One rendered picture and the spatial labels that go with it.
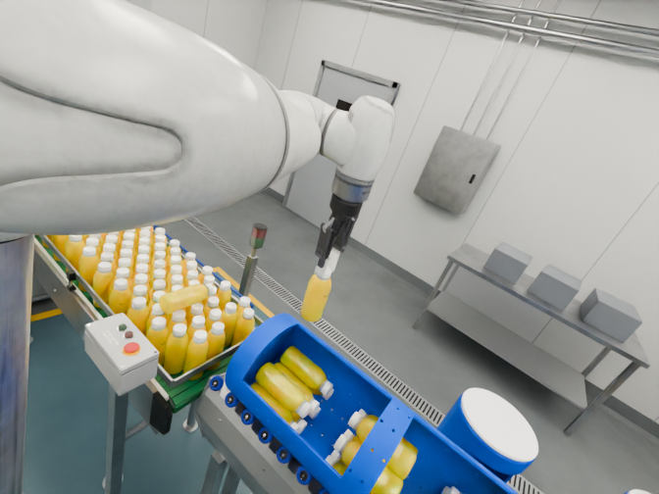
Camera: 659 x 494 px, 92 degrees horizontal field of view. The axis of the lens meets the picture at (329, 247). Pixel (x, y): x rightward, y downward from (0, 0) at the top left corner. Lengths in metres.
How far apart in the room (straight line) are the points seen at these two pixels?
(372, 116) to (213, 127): 0.51
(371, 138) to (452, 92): 3.56
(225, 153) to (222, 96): 0.03
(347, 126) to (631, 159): 3.48
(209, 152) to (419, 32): 4.39
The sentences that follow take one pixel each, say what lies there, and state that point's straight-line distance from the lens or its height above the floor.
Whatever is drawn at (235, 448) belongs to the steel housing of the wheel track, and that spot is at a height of 0.86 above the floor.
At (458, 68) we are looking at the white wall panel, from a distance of 4.24.
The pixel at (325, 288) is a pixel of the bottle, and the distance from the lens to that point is 0.88.
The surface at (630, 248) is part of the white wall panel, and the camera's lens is 4.03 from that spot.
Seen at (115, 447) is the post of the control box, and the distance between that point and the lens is 1.44.
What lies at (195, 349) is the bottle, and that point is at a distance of 1.14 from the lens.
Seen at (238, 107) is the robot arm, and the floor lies 1.84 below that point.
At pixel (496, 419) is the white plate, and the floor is 1.04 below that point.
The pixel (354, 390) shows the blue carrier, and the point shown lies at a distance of 1.11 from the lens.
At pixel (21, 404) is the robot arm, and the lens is 0.45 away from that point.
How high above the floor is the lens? 1.86
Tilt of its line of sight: 24 degrees down
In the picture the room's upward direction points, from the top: 20 degrees clockwise
